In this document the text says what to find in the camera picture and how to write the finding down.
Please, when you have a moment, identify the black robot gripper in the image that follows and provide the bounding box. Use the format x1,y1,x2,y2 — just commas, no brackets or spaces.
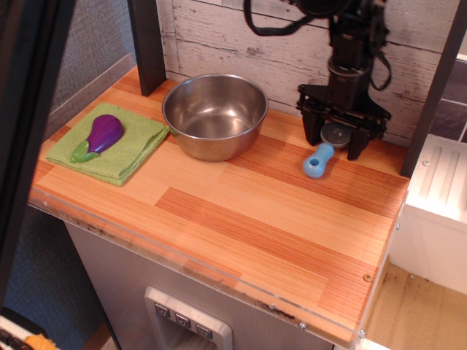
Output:
297,65,391,160

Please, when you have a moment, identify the blue handled grey spoon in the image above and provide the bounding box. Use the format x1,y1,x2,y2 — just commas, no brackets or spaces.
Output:
302,122,353,179

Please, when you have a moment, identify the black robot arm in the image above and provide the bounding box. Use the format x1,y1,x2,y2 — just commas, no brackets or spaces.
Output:
296,1,392,160

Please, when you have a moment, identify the stainless steel bowl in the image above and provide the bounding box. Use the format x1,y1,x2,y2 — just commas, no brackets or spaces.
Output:
162,74,269,162

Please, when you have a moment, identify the white toy sink unit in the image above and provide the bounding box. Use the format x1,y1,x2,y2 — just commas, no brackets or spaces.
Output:
387,54,467,295

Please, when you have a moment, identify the green folded cloth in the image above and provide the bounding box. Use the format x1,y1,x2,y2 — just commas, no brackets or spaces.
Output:
46,103,169,186

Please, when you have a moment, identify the clear acrylic table guard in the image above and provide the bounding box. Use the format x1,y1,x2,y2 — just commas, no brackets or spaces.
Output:
27,196,409,345

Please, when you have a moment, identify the purple toy eggplant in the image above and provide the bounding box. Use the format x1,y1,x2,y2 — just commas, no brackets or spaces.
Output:
70,114,124,163

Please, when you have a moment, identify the silver toy dispenser panel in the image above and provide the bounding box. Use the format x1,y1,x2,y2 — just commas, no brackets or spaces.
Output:
144,287,234,349

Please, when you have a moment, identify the grey toy cabinet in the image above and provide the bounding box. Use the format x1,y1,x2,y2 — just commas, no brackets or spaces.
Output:
66,224,333,349

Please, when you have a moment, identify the orange object bottom left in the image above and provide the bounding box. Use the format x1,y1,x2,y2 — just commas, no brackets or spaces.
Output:
24,334,57,350

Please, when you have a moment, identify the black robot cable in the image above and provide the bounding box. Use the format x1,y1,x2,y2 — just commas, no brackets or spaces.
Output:
242,0,329,37

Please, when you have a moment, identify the dark right vertical post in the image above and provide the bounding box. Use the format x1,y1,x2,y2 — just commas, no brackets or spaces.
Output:
400,0,466,178

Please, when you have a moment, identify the dark vertical post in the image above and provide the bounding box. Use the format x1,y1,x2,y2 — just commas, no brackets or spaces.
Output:
128,0,166,96
400,0,466,178

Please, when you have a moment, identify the dark left vertical post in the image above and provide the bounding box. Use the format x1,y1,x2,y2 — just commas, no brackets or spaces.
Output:
128,0,166,96

